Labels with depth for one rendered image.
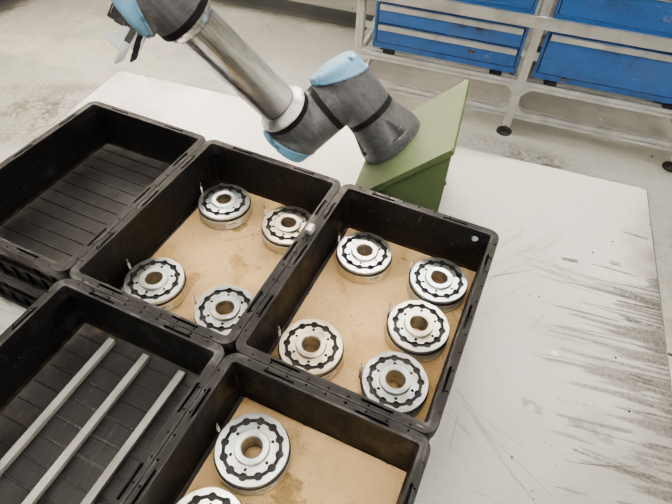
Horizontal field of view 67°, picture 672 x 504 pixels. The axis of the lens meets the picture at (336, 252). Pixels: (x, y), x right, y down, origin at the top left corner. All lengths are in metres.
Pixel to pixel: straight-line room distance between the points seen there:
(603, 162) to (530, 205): 1.57
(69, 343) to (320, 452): 0.44
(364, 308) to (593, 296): 0.54
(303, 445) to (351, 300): 0.27
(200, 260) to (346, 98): 0.45
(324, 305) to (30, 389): 0.47
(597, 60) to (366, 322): 2.08
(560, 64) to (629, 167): 0.64
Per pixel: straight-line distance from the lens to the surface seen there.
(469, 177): 1.40
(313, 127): 1.12
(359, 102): 1.12
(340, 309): 0.89
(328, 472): 0.76
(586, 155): 2.92
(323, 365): 0.80
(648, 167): 3.01
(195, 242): 1.01
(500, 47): 2.68
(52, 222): 1.14
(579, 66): 2.73
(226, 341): 0.74
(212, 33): 0.99
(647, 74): 2.78
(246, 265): 0.95
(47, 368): 0.93
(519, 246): 1.25
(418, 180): 1.07
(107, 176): 1.21
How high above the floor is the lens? 1.56
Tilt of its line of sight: 48 degrees down
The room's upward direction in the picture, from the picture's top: 3 degrees clockwise
